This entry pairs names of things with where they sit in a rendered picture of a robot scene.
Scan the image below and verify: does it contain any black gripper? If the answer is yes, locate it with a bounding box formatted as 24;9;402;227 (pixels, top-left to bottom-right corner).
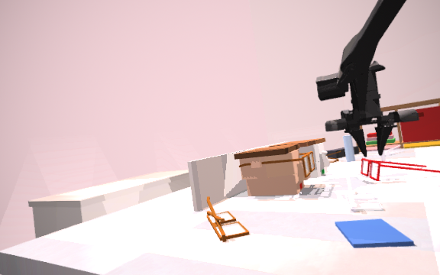
325;90;419;157

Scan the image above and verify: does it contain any blue flat slab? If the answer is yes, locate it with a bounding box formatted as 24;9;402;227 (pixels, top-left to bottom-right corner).
335;219;415;249

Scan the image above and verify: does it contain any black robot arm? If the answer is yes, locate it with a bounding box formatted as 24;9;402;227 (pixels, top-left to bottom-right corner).
315;0;406;102

